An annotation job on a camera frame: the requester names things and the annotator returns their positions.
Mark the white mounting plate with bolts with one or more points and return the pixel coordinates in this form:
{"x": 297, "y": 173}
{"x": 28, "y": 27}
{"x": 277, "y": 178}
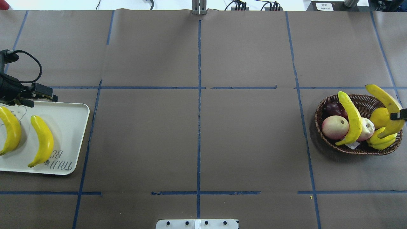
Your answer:
{"x": 198, "y": 224}

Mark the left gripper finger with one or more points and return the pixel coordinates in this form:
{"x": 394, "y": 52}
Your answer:
{"x": 39, "y": 91}
{"x": 28, "y": 103}

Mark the dark red apple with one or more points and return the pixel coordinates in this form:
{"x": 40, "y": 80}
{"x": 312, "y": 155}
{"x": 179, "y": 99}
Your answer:
{"x": 332, "y": 109}

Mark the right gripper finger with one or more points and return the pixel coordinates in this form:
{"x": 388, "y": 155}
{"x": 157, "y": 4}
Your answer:
{"x": 401, "y": 115}

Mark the aluminium frame post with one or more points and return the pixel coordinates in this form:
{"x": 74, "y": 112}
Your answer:
{"x": 199, "y": 7}

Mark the yellow banana with spots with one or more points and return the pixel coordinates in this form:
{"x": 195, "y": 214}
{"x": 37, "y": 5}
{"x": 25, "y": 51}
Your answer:
{"x": 392, "y": 126}

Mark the black device with label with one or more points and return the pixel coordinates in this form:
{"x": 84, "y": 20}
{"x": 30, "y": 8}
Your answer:
{"x": 336, "y": 6}

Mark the pink white peach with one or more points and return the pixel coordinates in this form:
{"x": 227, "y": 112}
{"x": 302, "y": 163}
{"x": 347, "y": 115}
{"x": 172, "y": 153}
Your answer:
{"x": 335, "y": 127}

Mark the brown wicker basket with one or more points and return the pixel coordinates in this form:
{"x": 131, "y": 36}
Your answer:
{"x": 366, "y": 104}

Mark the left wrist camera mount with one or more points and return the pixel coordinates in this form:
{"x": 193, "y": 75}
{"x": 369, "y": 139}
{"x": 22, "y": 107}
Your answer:
{"x": 8, "y": 56}

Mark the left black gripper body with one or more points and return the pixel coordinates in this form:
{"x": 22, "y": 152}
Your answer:
{"x": 9, "y": 86}

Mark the greenish yellow banana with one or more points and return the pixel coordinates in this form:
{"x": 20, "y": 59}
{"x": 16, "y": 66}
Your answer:
{"x": 354, "y": 119}

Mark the cream bear print tray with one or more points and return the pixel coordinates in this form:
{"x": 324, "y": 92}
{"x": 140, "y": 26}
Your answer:
{"x": 66, "y": 121}

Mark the yellow starfruit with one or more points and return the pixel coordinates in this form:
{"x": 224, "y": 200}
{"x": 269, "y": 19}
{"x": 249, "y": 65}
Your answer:
{"x": 381, "y": 144}

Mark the pale apple with stem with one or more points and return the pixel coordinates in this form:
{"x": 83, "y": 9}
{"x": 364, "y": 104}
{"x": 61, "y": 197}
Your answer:
{"x": 368, "y": 129}

